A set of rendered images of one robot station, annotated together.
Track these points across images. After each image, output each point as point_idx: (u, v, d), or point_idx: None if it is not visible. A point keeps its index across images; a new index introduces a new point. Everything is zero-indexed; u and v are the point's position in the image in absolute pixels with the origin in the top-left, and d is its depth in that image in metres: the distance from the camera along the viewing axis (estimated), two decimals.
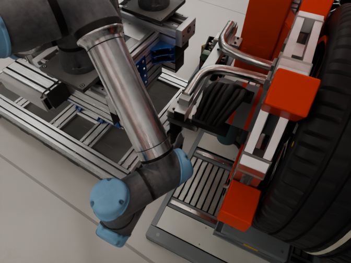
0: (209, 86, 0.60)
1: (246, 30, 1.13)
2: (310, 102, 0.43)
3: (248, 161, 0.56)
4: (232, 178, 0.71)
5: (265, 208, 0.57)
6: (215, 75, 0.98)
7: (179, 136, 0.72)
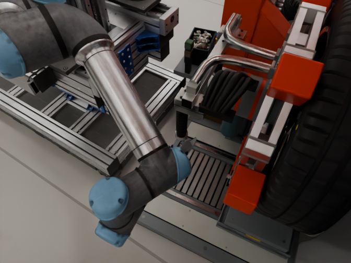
0: (216, 74, 0.62)
1: (225, 18, 1.18)
2: (314, 84, 0.46)
3: (254, 145, 0.59)
4: (236, 165, 0.73)
5: (270, 190, 0.59)
6: (219, 68, 1.00)
7: (185, 143, 0.70)
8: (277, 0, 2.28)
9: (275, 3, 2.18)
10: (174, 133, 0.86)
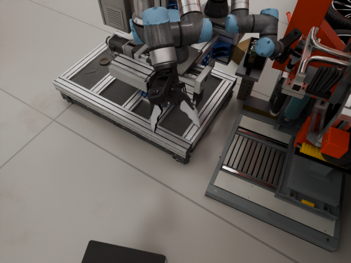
0: (319, 68, 0.98)
1: (289, 32, 1.52)
2: None
3: (347, 111, 0.95)
4: (323, 129, 1.09)
5: None
6: (293, 66, 1.36)
7: (195, 108, 0.79)
8: None
9: None
10: (270, 111, 1.22)
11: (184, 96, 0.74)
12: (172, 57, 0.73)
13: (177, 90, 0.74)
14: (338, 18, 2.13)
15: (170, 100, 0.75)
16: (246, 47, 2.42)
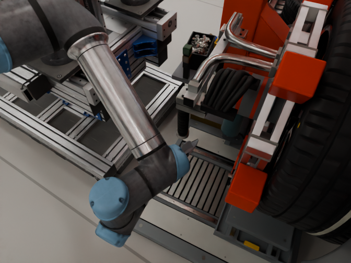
0: (218, 73, 0.62)
1: (224, 23, 1.16)
2: (316, 82, 0.46)
3: (256, 143, 0.59)
4: (238, 163, 0.73)
5: (272, 188, 0.59)
6: (220, 67, 1.00)
7: (186, 144, 0.70)
8: (277, 3, 2.25)
9: (275, 6, 2.16)
10: (176, 132, 0.86)
11: None
12: None
13: None
14: None
15: None
16: None
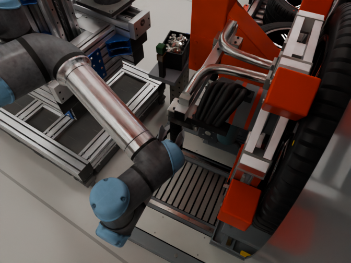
0: (209, 86, 0.60)
1: (195, 22, 1.16)
2: (311, 101, 0.43)
3: (249, 160, 0.56)
4: (232, 178, 0.71)
5: (266, 207, 0.57)
6: (215, 75, 0.98)
7: (179, 136, 0.72)
8: (261, 2, 2.26)
9: (258, 5, 2.16)
10: None
11: None
12: (151, 196, 0.66)
13: None
14: (285, 9, 1.77)
15: None
16: None
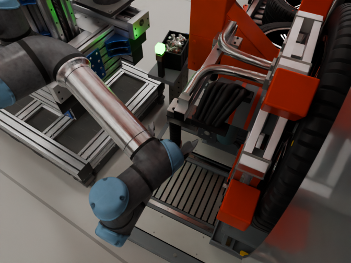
0: (209, 86, 0.60)
1: (193, 22, 1.17)
2: (309, 102, 0.44)
3: (248, 160, 0.56)
4: None
5: (265, 207, 0.57)
6: (215, 75, 0.98)
7: (186, 144, 0.70)
8: (260, 2, 2.26)
9: (258, 5, 2.17)
10: None
11: None
12: (150, 196, 0.66)
13: None
14: (284, 9, 1.78)
15: None
16: None
